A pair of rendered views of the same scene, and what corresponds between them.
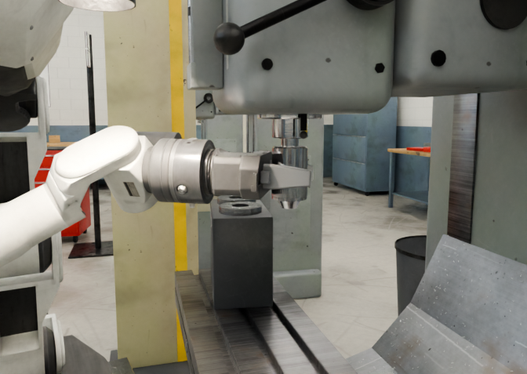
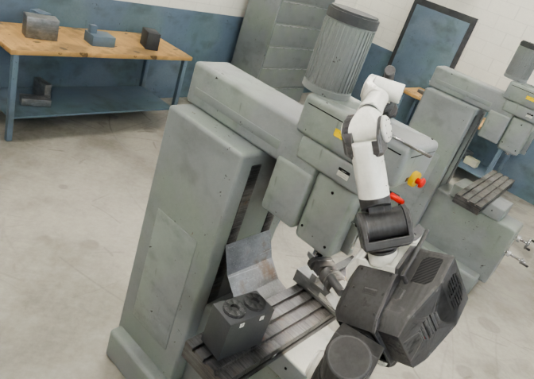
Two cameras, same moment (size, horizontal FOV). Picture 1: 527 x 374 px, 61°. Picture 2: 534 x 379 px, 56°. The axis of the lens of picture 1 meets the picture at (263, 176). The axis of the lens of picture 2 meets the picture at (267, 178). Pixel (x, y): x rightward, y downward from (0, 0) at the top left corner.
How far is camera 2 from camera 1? 2.56 m
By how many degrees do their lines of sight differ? 122
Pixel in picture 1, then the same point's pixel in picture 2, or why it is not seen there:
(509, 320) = (256, 251)
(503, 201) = (250, 222)
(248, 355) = (284, 322)
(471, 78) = not seen: hidden behind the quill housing
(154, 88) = not seen: outside the picture
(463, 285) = (241, 253)
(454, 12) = not seen: hidden behind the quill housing
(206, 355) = (292, 334)
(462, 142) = (241, 211)
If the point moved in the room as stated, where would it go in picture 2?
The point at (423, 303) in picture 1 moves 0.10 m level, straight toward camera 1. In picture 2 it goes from (232, 271) to (252, 273)
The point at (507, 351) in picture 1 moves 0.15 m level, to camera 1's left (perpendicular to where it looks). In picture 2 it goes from (259, 258) to (275, 278)
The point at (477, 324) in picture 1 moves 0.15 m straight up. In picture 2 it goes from (250, 259) to (259, 234)
